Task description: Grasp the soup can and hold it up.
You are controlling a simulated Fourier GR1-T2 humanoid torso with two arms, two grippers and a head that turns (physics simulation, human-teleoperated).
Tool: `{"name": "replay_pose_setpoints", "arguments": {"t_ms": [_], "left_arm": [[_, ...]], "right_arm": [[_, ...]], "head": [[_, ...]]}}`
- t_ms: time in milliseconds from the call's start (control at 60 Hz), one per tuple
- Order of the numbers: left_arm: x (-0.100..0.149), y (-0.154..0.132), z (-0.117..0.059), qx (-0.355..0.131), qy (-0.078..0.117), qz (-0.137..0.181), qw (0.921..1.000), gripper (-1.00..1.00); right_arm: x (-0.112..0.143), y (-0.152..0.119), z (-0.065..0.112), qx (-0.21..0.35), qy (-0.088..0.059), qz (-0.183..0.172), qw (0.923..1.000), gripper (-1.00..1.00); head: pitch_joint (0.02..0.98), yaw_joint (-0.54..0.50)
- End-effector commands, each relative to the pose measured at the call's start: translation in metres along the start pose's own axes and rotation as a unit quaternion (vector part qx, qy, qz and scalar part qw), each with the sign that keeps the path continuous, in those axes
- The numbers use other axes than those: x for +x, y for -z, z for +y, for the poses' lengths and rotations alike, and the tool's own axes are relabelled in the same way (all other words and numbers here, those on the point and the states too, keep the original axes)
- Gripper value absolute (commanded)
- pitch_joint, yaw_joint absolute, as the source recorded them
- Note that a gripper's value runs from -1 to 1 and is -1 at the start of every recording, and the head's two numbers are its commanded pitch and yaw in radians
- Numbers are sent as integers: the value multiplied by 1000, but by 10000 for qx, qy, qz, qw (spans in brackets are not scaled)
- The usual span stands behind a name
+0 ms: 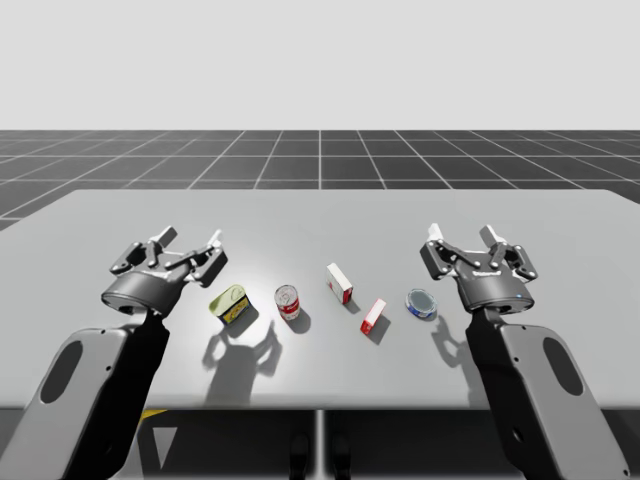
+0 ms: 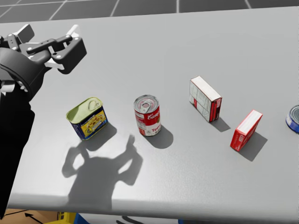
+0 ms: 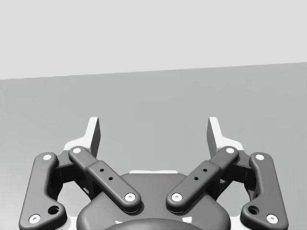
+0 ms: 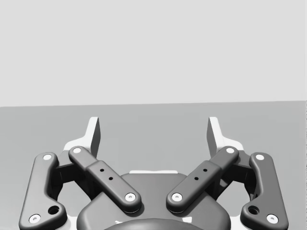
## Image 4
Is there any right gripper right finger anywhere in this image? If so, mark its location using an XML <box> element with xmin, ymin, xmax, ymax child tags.
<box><xmin>165</xmin><ymin>116</ymin><xmax>289</xmax><ymax>230</ymax></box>

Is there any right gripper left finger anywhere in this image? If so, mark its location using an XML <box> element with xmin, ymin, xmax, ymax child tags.
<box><xmin>18</xmin><ymin>116</ymin><xmax>142</xmax><ymax>230</ymax></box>

